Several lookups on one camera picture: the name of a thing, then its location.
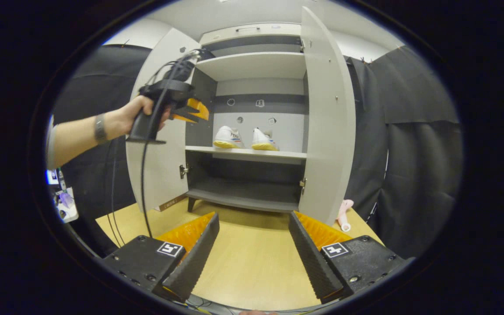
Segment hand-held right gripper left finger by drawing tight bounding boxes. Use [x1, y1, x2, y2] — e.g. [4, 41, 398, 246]
[101, 211, 221, 303]

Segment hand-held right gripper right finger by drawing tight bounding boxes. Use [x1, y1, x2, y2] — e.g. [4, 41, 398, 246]
[288, 210, 406, 305]

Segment white shoe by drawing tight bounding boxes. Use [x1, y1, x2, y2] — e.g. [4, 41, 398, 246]
[251, 127, 280, 152]
[213, 126, 245, 150]

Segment white cabinet door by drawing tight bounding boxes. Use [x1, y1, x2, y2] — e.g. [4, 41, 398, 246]
[298, 7, 357, 226]
[126, 28, 203, 213]

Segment white shoe cabinet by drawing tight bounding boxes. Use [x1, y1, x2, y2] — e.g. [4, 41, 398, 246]
[126, 7, 357, 226]

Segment green and pink plush toy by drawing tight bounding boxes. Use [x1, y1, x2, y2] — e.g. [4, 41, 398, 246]
[336, 199, 355, 233]

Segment grey wristband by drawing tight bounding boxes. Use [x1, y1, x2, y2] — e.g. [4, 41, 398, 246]
[93, 113, 109, 144]

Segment black backdrop cloth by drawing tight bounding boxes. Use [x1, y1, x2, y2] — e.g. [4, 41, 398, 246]
[46, 43, 463, 259]

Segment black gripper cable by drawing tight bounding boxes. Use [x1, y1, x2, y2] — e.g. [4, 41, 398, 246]
[139, 48, 216, 239]
[104, 137, 127, 247]

